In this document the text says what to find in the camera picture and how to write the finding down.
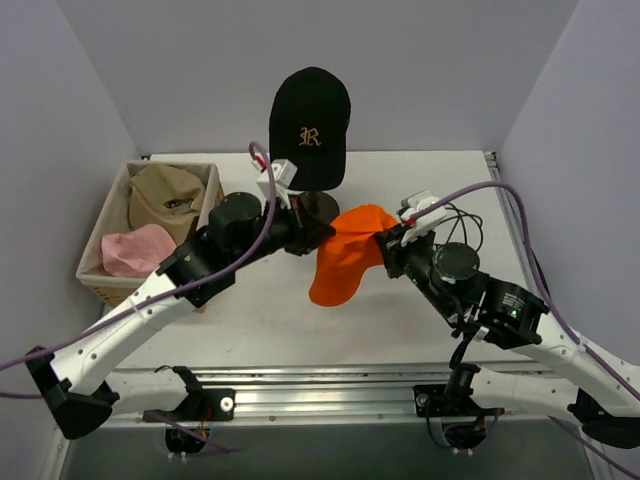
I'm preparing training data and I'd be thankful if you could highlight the orange cap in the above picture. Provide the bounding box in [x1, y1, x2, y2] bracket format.
[308, 204, 398, 307]

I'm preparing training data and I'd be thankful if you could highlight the black baseball cap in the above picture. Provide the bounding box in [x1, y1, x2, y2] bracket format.
[269, 66, 351, 191]

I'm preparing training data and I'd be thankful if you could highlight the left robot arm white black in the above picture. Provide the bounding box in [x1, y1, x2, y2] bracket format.
[26, 192, 340, 440]

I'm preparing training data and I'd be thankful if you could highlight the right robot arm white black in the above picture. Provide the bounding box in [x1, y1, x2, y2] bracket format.
[374, 225, 639, 449]

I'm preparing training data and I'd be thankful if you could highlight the dark wooden mannequin stand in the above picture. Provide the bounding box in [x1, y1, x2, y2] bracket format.
[298, 191, 340, 224]

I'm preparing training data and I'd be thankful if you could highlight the beige cap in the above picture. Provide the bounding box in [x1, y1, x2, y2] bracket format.
[129, 164, 206, 242]

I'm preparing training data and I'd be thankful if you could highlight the pink cap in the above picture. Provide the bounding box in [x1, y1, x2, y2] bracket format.
[100, 224, 176, 278]

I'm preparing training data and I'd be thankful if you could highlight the wicker basket with liner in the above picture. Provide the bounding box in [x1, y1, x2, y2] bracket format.
[76, 161, 223, 307]

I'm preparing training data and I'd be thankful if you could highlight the aluminium rail frame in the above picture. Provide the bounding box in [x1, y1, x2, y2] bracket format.
[39, 149, 611, 480]

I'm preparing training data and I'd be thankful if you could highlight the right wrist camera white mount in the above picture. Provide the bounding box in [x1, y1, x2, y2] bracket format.
[397, 189, 447, 247]

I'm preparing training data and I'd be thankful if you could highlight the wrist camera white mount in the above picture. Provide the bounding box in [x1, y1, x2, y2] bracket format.
[252, 154, 298, 210]
[397, 189, 447, 247]

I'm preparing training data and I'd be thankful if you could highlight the black coiled cable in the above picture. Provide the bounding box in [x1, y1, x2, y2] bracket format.
[439, 202, 485, 251]

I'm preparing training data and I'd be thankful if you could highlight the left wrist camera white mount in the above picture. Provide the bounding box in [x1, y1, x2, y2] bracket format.
[252, 154, 298, 210]

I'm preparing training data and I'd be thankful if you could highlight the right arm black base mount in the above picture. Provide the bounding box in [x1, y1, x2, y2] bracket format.
[413, 363, 500, 419]

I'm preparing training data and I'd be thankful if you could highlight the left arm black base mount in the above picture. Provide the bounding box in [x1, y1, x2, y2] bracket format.
[143, 365, 236, 423]

